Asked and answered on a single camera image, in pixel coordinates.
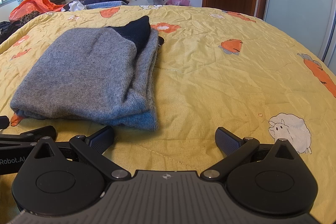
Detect flower printed wardrobe door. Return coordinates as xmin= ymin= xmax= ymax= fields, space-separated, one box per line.
xmin=264 ymin=0 xmax=336 ymax=67

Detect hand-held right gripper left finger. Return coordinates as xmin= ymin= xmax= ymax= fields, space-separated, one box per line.
xmin=31 ymin=125 xmax=132 ymax=180

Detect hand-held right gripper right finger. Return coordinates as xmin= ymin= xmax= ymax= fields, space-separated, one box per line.
xmin=200 ymin=127 xmax=305 ymax=180

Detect leopard print cloth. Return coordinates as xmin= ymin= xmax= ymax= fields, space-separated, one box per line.
xmin=20 ymin=11 xmax=41 ymax=25

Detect white crumpled bag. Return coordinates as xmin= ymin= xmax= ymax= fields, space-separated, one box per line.
xmin=64 ymin=1 xmax=86 ymax=12

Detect yellow printed bedspread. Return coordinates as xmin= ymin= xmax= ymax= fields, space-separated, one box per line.
xmin=0 ymin=5 xmax=336 ymax=214

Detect orange plastic bag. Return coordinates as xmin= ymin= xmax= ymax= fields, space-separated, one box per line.
xmin=9 ymin=0 xmax=63 ymax=20

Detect dark cloth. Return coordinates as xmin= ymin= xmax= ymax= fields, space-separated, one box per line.
xmin=0 ymin=21 xmax=20 ymax=43

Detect light blue knit garment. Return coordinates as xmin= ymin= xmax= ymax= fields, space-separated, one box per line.
xmin=84 ymin=1 xmax=129 ymax=10

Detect grey knit sweater navy sleeves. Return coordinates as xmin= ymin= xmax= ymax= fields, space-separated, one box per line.
xmin=10 ymin=15 xmax=166 ymax=131

